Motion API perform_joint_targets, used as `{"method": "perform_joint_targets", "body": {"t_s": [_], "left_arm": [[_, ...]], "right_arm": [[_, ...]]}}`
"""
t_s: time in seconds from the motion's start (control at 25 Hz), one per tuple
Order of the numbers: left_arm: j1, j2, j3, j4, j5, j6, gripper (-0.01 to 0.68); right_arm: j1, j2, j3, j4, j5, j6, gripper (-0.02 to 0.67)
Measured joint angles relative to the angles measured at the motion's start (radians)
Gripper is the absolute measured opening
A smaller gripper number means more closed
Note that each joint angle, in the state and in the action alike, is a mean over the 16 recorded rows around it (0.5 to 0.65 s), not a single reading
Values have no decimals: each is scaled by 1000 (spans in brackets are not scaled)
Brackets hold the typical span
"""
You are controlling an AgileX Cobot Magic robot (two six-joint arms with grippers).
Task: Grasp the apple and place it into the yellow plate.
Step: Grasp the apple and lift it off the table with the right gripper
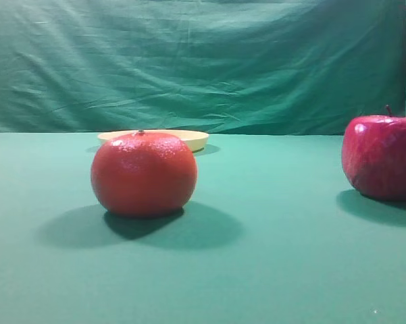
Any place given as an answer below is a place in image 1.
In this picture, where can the red apple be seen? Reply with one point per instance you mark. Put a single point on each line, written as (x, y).
(373, 156)

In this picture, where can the pale yellow plate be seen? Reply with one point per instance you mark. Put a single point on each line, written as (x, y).
(195, 140)

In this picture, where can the orange tangerine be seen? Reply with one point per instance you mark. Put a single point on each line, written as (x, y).
(143, 174)

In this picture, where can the green table cloth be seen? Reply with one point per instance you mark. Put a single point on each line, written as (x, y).
(273, 234)

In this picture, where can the green backdrop cloth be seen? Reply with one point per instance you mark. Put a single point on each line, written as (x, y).
(229, 67)

